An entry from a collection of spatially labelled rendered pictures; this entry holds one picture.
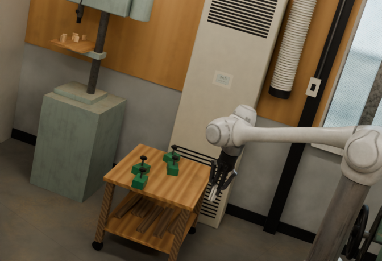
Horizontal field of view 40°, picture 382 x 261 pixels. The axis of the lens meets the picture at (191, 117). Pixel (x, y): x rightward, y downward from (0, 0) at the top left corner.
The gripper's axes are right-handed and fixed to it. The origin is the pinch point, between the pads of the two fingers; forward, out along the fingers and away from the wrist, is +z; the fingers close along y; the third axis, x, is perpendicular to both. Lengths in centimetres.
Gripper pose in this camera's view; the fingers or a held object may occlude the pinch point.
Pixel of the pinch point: (214, 193)
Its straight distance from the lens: 228.5
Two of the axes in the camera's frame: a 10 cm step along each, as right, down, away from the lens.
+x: -5.3, 1.0, -8.4
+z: -3.3, 8.9, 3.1
